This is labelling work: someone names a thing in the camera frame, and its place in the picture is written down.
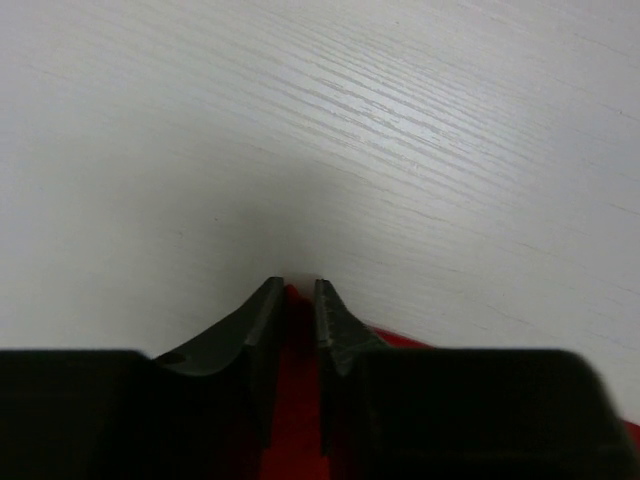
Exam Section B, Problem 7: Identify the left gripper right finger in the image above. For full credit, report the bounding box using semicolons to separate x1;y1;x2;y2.
313;278;640;480

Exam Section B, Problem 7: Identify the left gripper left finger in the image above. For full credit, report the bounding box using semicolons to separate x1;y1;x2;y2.
1;277;285;479

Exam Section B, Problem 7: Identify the red t shirt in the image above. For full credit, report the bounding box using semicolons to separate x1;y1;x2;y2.
257;284;640;480

